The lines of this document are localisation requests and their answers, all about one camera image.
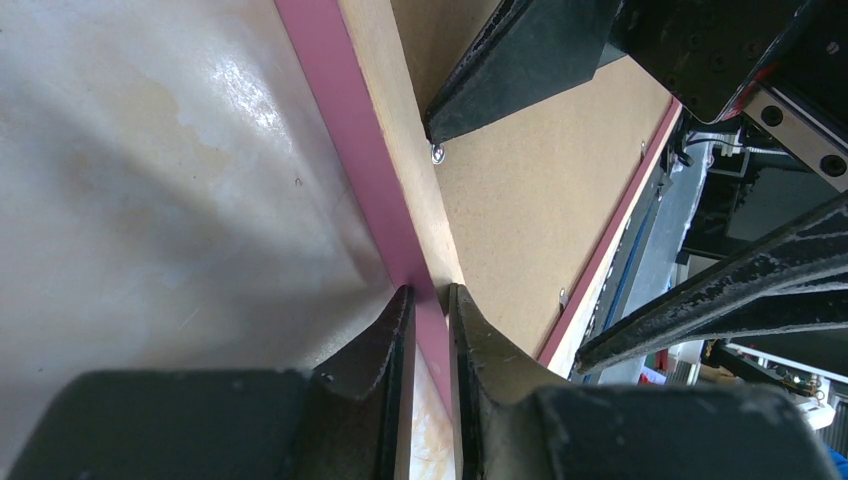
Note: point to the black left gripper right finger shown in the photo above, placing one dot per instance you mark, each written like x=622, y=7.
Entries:
x=515, y=419

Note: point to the pink wooden picture frame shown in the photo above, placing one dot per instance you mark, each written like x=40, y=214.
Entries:
x=373, y=66

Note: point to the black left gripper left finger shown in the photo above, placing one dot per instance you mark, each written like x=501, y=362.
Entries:
x=347, y=418

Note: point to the brown frame backing board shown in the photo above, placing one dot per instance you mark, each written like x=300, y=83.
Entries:
x=528, y=197

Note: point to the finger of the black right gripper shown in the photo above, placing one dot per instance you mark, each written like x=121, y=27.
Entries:
x=526, y=52
x=808, y=248

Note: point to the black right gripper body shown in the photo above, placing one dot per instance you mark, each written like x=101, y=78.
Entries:
x=783, y=64

